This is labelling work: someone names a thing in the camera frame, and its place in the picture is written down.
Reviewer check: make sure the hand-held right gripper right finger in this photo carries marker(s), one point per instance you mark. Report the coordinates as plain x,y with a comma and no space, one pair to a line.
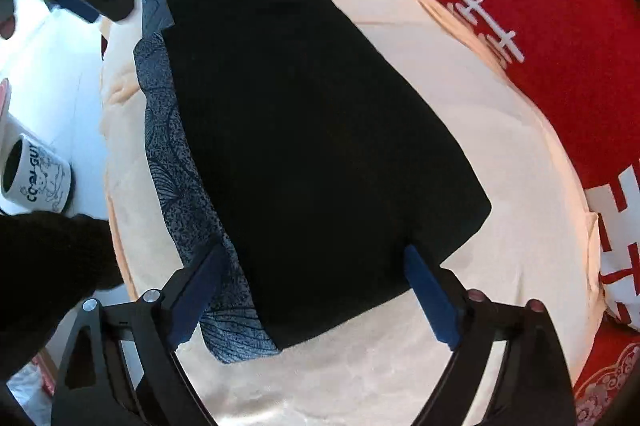
430,296

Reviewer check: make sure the red printed blanket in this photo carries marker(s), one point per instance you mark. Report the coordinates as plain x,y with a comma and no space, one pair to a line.
575,56

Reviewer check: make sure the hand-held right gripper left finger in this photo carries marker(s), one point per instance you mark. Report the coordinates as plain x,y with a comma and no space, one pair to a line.
200,291

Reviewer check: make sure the clear plastic bag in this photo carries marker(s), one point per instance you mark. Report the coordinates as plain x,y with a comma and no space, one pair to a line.
27,383

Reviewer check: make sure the blue patterned cloth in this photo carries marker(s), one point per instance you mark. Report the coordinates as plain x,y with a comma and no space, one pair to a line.
165,166

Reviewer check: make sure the person's black fleece clothing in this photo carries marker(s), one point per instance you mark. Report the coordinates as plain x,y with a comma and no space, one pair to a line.
45,281

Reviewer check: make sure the red patterned bedsheet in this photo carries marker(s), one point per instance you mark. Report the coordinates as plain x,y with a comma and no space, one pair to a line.
610,381

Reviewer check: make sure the black pants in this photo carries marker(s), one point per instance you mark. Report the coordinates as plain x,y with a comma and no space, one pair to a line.
300,131

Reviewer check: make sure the white printed mug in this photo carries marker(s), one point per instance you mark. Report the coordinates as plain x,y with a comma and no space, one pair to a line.
45,186

